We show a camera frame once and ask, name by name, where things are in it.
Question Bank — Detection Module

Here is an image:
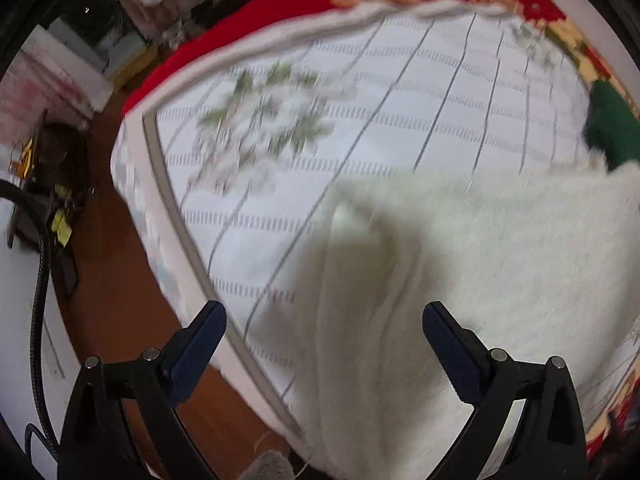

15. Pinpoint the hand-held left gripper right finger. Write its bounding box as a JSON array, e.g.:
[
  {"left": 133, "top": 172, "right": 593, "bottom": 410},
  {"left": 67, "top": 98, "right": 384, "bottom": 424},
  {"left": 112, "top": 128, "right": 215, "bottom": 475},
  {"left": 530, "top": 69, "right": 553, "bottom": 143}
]
[{"left": 421, "top": 301, "right": 588, "bottom": 480}]

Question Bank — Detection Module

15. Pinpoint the white checked floral blanket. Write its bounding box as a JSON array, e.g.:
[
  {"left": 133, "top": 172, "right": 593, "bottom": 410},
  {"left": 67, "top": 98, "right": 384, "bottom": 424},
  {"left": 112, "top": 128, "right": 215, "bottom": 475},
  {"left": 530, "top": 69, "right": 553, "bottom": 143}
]
[{"left": 142, "top": 7, "right": 640, "bottom": 461}]

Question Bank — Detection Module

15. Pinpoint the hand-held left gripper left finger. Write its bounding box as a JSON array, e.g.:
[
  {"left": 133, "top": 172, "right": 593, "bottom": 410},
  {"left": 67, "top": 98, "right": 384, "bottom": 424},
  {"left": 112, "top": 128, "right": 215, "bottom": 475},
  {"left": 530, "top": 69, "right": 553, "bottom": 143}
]
[{"left": 56, "top": 300, "right": 228, "bottom": 480}]

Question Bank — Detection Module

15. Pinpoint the pink brick-patterned cover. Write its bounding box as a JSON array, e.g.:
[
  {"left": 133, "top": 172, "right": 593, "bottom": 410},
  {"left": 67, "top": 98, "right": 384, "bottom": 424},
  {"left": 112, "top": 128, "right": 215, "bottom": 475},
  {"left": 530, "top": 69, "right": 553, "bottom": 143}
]
[{"left": 0, "top": 40, "right": 112, "bottom": 133}]

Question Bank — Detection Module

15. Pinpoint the checked bed sheet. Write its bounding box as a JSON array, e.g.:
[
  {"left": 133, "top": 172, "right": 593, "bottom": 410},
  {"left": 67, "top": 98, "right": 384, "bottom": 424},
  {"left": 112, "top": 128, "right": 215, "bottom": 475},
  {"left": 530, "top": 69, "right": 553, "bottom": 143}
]
[{"left": 111, "top": 110, "right": 311, "bottom": 461}]

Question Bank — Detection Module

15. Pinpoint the black flexible hose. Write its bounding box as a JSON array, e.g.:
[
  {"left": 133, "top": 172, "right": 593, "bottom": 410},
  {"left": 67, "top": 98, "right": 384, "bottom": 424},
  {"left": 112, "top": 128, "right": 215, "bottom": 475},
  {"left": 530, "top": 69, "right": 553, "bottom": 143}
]
[{"left": 0, "top": 180, "right": 61, "bottom": 456}]

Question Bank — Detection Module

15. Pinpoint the white knit jacket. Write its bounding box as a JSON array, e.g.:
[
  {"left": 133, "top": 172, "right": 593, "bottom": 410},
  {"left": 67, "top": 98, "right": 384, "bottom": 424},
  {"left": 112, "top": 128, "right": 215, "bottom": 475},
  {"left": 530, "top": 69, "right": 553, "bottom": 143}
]
[{"left": 295, "top": 157, "right": 640, "bottom": 480}]

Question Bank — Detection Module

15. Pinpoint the green garment with white stripes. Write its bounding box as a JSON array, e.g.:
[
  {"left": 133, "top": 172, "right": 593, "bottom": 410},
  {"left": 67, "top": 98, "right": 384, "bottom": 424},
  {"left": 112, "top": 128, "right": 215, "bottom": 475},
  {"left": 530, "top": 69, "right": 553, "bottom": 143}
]
[{"left": 582, "top": 80, "right": 640, "bottom": 168}]

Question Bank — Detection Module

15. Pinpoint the grey fuzzy object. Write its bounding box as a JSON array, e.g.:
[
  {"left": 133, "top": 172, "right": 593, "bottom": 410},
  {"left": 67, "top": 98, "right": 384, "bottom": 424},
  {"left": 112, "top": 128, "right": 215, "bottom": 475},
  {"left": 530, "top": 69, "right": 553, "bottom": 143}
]
[{"left": 240, "top": 450, "right": 297, "bottom": 480}]

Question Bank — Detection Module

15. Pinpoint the dark box with yellow items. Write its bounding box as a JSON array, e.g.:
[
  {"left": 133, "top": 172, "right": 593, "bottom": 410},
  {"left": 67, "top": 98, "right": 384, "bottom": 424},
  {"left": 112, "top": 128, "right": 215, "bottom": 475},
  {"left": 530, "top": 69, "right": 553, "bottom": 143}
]
[{"left": 7, "top": 110, "right": 93, "bottom": 301}]

